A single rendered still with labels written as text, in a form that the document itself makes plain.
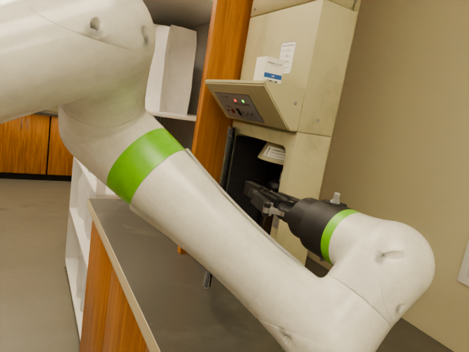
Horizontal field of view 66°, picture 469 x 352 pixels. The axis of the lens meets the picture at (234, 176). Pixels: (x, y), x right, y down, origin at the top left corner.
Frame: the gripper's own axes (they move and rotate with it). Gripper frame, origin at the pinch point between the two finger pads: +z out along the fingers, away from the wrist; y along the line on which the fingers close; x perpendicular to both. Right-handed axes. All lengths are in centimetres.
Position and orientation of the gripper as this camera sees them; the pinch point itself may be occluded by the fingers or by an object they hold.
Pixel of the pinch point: (255, 191)
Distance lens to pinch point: 78.7
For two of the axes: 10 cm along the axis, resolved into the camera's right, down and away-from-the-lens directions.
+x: -1.7, 9.7, 1.7
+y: -8.6, -0.7, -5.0
